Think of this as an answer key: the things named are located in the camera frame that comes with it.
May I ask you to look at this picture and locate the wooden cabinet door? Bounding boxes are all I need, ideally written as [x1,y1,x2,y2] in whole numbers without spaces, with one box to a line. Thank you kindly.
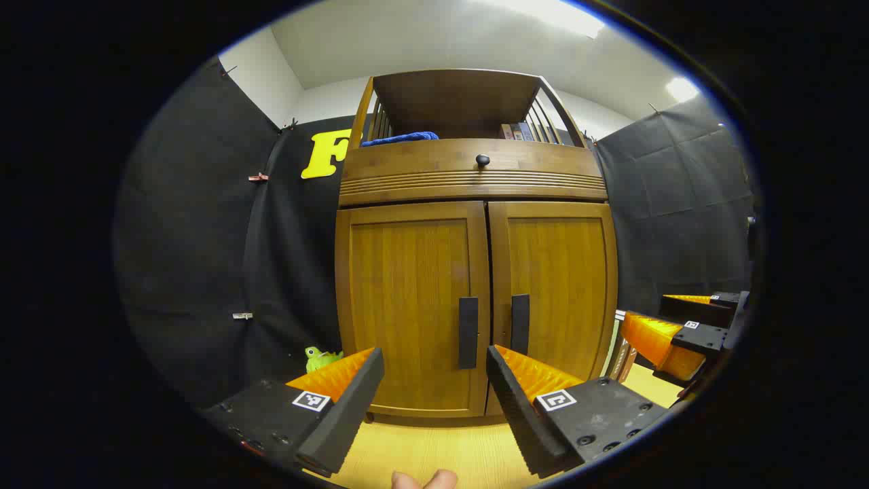
[487,201,618,416]
[335,201,491,418]

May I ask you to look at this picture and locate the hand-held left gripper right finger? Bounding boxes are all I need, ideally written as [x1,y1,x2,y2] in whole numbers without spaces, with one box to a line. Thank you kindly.
[485,344,674,479]

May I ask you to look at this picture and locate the blue cloth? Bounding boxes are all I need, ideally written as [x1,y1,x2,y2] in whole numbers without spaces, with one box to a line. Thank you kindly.
[361,131,439,147]

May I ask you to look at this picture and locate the green toy frog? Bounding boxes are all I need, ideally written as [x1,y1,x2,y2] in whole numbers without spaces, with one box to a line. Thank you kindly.
[304,346,344,374]

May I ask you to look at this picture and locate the reddish brown book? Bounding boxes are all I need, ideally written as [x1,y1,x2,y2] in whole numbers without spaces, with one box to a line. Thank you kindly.
[614,343,639,382]

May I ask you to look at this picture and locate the wooden double-door shoe cabinet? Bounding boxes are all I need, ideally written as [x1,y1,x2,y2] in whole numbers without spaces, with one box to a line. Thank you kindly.
[334,68,620,427]

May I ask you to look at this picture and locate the wooden drawer with black knob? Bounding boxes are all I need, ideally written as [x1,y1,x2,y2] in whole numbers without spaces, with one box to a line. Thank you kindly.
[338,139,608,208]

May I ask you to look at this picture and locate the small ceiling light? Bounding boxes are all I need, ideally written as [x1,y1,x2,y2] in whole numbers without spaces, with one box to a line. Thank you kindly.
[665,76,701,103]

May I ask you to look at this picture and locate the large ceiling light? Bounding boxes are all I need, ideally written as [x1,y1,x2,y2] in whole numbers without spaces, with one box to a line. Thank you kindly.
[485,0,606,39]

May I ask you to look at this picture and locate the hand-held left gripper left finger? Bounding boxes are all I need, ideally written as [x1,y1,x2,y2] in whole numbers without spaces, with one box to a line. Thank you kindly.
[200,346,386,478]

